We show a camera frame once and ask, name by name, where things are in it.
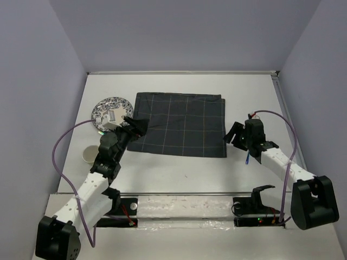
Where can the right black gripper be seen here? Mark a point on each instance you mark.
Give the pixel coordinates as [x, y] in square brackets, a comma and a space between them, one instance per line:
[237, 128]

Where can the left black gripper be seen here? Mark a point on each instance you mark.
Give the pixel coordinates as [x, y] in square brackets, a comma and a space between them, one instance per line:
[140, 125]

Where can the dark grey checked cloth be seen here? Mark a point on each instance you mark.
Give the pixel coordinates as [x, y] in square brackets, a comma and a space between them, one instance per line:
[188, 125]

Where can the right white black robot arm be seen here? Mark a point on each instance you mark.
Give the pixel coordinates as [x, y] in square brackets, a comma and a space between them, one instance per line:
[313, 201]

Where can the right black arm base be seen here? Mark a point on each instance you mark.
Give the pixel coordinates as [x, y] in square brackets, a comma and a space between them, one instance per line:
[259, 209]

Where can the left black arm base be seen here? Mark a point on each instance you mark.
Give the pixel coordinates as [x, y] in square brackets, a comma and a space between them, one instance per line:
[122, 216]

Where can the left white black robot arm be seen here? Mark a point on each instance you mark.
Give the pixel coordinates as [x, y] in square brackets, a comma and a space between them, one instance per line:
[60, 236]

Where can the blue white patterned plate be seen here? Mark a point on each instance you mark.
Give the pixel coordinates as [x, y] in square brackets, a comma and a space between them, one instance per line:
[115, 103]

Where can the pale yellow cup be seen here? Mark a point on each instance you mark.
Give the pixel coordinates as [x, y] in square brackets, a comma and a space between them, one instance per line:
[90, 153]

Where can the white foam strip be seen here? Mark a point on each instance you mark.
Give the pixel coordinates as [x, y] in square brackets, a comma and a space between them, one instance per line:
[185, 207]

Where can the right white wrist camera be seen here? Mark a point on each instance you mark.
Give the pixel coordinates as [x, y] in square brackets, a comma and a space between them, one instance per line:
[253, 115]

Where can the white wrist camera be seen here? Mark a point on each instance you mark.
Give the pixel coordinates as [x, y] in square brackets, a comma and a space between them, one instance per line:
[253, 115]
[109, 119]

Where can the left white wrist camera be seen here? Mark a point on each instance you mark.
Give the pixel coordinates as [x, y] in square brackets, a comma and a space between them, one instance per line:
[109, 119]

